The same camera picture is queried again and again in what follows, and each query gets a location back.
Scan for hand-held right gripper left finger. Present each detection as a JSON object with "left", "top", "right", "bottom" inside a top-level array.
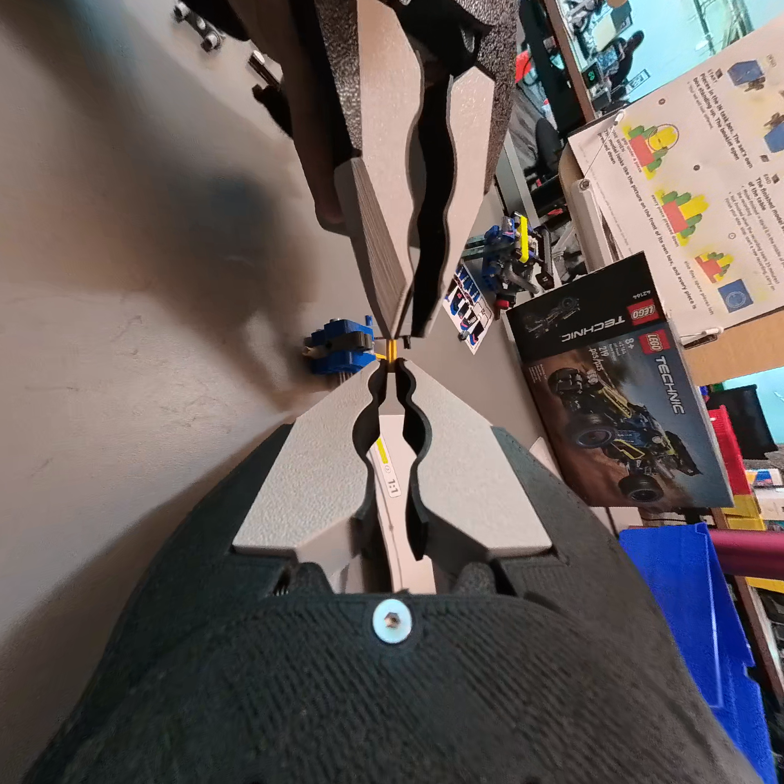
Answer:
[{"left": 233, "top": 360, "right": 389, "bottom": 592}]

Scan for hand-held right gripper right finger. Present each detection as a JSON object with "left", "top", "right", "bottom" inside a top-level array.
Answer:
[{"left": 394, "top": 359, "right": 553, "bottom": 590}]

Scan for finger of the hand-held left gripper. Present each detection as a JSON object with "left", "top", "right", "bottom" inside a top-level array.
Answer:
[
  {"left": 410, "top": 63, "right": 497, "bottom": 339},
  {"left": 332, "top": 0, "right": 425, "bottom": 339}
]

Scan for lego instruction booklet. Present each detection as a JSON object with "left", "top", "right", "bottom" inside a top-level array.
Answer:
[{"left": 366, "top": 413, "right": 562, "bottom": 595}]

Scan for blue grey lego sub-assembly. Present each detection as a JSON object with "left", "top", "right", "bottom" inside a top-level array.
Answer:
[{"left": 302, "top": 315, "right": 378, "bottom": 379}]

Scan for partly built lego car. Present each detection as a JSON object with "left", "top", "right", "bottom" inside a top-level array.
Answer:
[{"left": 462, "top": 211, "right": 562, "bottom": 311}]

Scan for lego sticker sheet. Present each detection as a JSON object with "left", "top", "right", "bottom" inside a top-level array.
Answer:
[{"left": 441, "top": 262, "right": 494, "bottom": 356}]

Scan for lego set box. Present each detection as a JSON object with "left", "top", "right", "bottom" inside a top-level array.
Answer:
[{"left": 504, "top": 251, "right": 736, "bottom": 510}]

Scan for pile of loose lego pieces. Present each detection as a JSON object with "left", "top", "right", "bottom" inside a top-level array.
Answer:
[{"left": 171, "top": 0, "right": 294, "bottom": 138}]

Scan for person's left hand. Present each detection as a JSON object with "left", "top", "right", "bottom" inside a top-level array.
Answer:
[{"left": 278, "top": 0, "right": 354, "bottom": 234}]

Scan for wooden top background desk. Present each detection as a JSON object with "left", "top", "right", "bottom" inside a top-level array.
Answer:
[{"left": 519, "top": 0, "right": 599, "bottom": 132}]

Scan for black office chair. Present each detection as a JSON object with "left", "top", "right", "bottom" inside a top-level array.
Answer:
[{"left": 532, "top": 116, "right": 566, "bottom": 180}]

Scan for white plastic bar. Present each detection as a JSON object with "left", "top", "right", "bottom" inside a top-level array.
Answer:
[{"left": 559, "top": 176, "right": 615, "bottom": 272}]

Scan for printed instruction poster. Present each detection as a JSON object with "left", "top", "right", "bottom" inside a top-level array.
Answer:
[{"left": 567, "top": 15, "right": 784, "bottom": 339}]

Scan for blue plastic bin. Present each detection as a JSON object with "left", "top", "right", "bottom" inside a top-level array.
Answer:
[{"left": 617, "top": 521, "right": 780, "bottom": 784}]

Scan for red block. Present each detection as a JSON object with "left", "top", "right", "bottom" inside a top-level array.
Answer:
[{"left": 706, "top": 404, "right": 755, "bottom": 498}]

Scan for yellow blocks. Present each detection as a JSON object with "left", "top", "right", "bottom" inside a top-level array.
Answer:
[{"left": 722, "top": 490, "right": 768, "bottom": 532}]

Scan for black monitor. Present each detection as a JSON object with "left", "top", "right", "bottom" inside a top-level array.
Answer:
[{"left": 706, "top": 385, "right": 780, "bottom": 461}]

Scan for magenta roll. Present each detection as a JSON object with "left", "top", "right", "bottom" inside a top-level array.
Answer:
[{"left": 707, "top": 527, "right": 784, "bottom": 581}]

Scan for brown cardboard box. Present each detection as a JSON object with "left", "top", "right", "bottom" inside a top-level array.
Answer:
[{"left": 680, "top": 311, "right": 784, "bottom": 388}]

